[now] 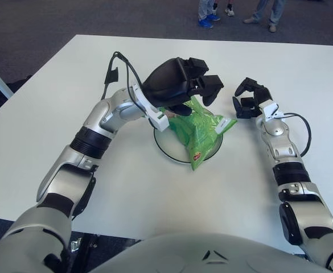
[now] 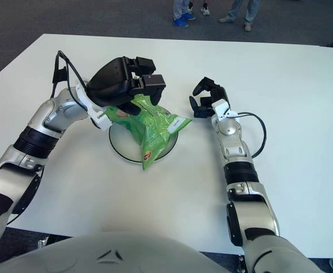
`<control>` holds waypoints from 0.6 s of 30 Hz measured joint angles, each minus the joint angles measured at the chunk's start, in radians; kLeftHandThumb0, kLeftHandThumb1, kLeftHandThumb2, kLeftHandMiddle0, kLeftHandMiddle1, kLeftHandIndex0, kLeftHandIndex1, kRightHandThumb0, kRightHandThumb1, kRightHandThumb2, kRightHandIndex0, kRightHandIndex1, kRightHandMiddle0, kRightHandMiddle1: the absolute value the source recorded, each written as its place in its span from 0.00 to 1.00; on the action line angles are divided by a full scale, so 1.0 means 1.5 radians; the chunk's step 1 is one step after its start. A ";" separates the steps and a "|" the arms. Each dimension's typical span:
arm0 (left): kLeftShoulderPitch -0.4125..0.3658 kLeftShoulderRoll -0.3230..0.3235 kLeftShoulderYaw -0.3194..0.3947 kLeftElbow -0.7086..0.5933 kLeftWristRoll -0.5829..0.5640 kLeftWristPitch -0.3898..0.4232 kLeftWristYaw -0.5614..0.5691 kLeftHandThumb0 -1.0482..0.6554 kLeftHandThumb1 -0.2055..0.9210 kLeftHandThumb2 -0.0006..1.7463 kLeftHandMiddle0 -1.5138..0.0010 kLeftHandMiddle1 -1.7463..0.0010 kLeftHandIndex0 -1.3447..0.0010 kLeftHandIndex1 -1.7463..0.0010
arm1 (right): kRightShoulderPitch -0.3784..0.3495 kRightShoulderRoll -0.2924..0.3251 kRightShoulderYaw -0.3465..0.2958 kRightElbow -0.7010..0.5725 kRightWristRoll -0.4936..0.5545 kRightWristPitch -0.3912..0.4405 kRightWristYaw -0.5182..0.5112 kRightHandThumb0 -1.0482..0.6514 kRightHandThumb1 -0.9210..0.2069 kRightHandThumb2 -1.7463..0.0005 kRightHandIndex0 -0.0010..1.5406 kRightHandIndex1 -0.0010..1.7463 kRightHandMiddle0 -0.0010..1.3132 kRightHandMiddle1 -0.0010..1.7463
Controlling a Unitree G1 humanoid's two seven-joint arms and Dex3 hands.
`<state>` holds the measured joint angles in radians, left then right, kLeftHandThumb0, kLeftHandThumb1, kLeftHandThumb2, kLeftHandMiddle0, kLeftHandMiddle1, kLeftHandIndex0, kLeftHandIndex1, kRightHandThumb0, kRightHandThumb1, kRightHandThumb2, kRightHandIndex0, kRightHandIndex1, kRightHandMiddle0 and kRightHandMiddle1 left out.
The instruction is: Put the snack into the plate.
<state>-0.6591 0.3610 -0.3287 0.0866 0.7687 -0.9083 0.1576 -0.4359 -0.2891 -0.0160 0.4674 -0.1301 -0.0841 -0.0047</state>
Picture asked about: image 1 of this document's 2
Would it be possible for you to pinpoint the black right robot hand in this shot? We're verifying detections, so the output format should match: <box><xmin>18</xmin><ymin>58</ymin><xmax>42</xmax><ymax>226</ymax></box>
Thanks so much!
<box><xmin>232</xmin><ymin>76</ymin><xmax>283</xmax><ymax>123</ymax></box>

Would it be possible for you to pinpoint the person with beige shoes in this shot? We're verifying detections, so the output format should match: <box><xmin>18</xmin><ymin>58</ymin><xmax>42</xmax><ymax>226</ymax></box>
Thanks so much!
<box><xmin>242</xmin><ymin>0</ymin><xmax>286</xmax><ymax>33</ymax></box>

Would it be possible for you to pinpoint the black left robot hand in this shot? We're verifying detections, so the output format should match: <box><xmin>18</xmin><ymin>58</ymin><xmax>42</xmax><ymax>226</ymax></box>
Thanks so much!
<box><xmin>130</xmin><ymin>56</ymin><xmax>224</xmax><ymax>131</ymax></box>

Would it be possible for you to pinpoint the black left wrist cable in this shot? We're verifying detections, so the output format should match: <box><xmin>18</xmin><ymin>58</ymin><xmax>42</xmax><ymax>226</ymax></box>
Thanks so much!
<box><xmin>102</xmin><ymin>51</ymin><xmax>153</xmax><ymax>126</ymax></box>

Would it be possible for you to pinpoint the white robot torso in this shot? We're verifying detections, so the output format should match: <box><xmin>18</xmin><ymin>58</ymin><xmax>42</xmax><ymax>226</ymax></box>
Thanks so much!
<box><xmin>91</xmin><ymin>233</ymin><xmax>333</xmax><ymax>273</ymax></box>

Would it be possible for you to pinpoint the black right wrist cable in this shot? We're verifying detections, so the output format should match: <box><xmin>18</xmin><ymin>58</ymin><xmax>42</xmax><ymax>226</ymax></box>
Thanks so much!
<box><xmin>279</xmin><ymin>113</ymin><xmax>311</xmax><ymax>157</ymax></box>

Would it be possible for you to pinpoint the green snack bag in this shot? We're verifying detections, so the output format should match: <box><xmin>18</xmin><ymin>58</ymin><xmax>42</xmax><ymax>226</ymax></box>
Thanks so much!
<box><xmin>158</xmin><ymin>95</ymin><xmax>238</xmax><ymax>172</ymax></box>

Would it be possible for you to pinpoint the person with white sneaker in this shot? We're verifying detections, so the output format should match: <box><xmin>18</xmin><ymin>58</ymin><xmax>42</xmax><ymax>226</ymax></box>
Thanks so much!
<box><xmin>224</xmin><ymin>0</ymin><xmax>235</xmax><ymax>17</ymax></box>

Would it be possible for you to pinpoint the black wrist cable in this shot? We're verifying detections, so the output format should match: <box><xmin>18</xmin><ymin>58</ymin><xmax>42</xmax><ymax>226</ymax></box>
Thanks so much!
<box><xmin>279</xmin><ymin>113</ymin><xmax>311</xmax><ymax>157</ymax></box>
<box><xmin>102</xmin><ymin>51</ymin><xmax>153</xmax><ymax>126</ymax></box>

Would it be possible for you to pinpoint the white plate black rim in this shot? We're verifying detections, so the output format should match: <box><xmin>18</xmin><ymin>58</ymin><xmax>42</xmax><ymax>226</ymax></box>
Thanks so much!
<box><xmin>153</xmin><ymin>125</ymin><xmax>224</xmax><ymax>165</ymax></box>

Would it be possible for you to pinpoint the shiny metal bracket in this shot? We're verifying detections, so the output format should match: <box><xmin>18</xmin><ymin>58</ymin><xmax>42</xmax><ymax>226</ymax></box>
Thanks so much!
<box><xmin>69</xmin><ymin>238</ymin><xmax>82</xmax><ymax>253</ymax></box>

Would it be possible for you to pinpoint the person with blue shoes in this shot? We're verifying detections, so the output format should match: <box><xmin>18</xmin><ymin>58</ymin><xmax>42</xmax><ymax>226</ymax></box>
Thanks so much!
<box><xmin>197</xmin><ymin>0</ymin><xmax>221</xmax><ymax>29</ymax></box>

